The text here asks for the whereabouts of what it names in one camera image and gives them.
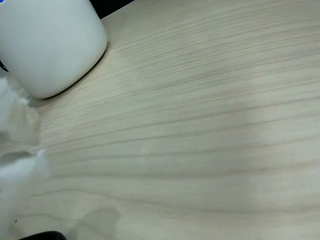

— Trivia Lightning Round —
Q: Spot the white mug black handle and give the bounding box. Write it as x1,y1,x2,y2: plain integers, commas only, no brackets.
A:
0,0,109,100

